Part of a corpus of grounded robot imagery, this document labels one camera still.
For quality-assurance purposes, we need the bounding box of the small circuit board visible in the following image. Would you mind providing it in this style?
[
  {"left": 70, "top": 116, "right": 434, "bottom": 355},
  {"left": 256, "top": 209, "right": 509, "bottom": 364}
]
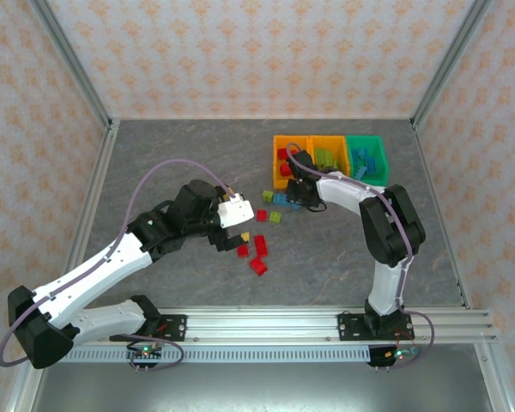
[
  {"left": 384, "top": 346, "right": 418, "bottom": 361},
  {"left": 128, "top": 342, "right": 163, "bottom": 361}
]

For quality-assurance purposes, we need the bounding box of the orange plastic bin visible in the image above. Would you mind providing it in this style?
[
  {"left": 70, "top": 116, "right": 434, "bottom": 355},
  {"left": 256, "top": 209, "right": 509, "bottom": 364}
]
[
  {"left": 309, "top": 135, "right": 352, "bottom": 178},
  {"left": 272, "top": 135, "right": 314, "bottom": 191}
]

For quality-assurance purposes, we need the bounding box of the grey metal panel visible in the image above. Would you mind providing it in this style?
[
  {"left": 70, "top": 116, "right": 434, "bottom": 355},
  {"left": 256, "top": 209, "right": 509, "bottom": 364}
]
[{"left": 29, "top": 360, "right": 499, "bottom": 412}]

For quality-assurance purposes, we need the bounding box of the green plastic bin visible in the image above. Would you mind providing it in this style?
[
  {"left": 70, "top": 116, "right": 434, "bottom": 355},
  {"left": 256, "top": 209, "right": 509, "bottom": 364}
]
[{"left": 345, "top": 135, "right": 391, "bottom": 188}]

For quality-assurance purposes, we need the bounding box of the purple camera cable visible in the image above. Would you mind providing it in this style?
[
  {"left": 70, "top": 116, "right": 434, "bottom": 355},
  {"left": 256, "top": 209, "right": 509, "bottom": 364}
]
[
  {"left": 285, "top": 143, "right": 435, "bottom": 370},
  {"left": 0, "top": 158, "right": 237, "bottom": 373}
]

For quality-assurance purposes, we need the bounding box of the aluminium frame post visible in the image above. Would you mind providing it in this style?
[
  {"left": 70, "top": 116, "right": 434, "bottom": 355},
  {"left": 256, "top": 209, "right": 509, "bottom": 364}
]
[
  {"left": 410, "top": 0, "right": 498, "bottom": 130},
  {"left": 27, "top": 0, "right": 115, "bottom": 132}
]

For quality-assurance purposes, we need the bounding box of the grey slotted cable duct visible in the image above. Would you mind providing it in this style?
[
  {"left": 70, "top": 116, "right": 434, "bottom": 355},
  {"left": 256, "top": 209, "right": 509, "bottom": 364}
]
[{"left": 58, "top": 345, "right": 373, "bottom": 364}]

